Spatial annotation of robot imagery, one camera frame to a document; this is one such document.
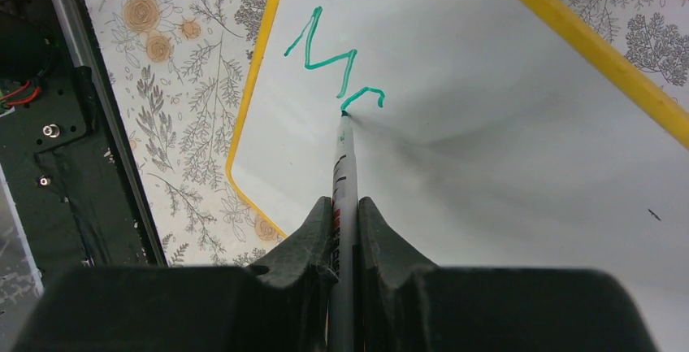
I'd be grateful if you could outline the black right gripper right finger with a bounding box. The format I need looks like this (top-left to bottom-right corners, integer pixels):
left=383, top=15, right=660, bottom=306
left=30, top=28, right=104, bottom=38
left=357, top=197, right=656, bottom=351

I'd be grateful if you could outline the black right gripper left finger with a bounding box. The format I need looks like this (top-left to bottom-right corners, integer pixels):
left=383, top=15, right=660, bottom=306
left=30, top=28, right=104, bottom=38
left=14, top=197, right=335, bottom=351

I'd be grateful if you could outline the green whiteboard marker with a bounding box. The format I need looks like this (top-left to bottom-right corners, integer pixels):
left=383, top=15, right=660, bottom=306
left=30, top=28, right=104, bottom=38
left=327, top=111, right=358, bottom=351

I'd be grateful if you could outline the yellow framed whiteboard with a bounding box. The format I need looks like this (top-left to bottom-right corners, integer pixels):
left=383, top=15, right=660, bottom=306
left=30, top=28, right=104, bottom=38
left=227, top=0, right=688, bottom=351

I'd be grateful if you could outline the floral table mat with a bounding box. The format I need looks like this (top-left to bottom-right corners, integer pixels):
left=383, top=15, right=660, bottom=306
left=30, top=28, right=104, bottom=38
left=84, top=0, right=688, bottom=267

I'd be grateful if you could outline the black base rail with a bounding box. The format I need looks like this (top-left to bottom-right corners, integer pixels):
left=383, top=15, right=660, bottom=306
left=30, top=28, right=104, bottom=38
left=0, top=0, right=168, bottom=352

